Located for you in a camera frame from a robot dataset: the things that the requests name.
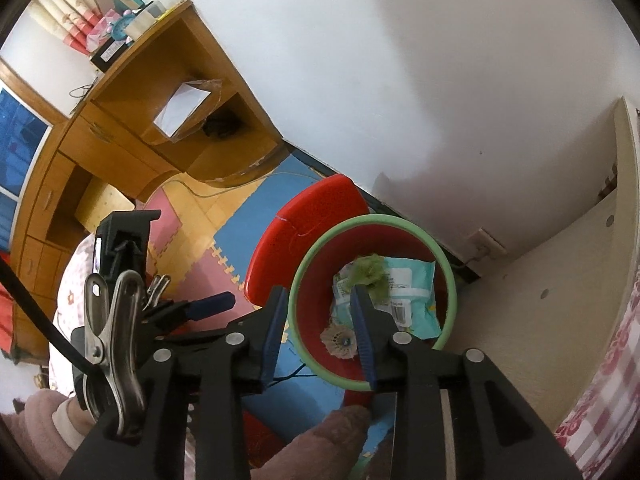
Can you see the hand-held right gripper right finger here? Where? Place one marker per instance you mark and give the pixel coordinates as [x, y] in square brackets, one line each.
[361, 335]

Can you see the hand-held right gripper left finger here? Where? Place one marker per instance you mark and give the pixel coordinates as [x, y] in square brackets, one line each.
[277, 330]

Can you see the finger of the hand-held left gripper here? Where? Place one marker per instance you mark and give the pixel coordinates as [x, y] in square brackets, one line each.
[212, 306]

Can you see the beige round patterned piece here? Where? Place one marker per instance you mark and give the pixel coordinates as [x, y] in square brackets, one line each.
[337, 342]

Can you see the green paper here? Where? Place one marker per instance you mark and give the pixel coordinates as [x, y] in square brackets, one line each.
[370, 275]

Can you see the teal wipes packet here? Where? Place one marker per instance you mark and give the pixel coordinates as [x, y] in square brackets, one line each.
[415, 305]

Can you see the red basin with green rim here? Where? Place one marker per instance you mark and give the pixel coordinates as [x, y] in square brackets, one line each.
[320, 280]

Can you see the person's left forearm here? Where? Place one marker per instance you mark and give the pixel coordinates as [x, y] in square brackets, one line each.
[40, 425]

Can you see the wooden stool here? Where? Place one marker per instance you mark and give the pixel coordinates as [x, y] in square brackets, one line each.
[102, 205]

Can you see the metal spring clip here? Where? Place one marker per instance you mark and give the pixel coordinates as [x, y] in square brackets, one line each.
[157, 290]
[117, 340]

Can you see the person's fluffy pink leg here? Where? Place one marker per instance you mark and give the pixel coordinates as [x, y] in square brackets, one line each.
[310, 445]

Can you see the wooden desk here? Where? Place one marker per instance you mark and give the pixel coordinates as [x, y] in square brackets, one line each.
[130, 110]

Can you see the white paper sheet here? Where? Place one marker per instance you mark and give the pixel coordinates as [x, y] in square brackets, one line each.
[181, 107]

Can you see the wooden framed window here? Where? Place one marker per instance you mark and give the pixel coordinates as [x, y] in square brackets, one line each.
[20, 135]

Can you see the pink tissue box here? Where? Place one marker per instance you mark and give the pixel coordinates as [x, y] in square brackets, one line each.
[102, 30]

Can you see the blue alarm clock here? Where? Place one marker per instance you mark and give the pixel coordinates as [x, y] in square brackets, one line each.
[125, 25]

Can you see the white container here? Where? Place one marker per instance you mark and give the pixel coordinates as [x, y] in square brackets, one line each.
[142, 24]

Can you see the cream floral curtain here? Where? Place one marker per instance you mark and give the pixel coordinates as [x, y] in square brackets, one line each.
[65, 5]

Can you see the heart patchwork tablecloth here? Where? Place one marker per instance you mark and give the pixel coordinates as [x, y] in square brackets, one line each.
[610, 385]

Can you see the white wall outlet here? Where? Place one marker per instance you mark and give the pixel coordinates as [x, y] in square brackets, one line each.
[485, 245]

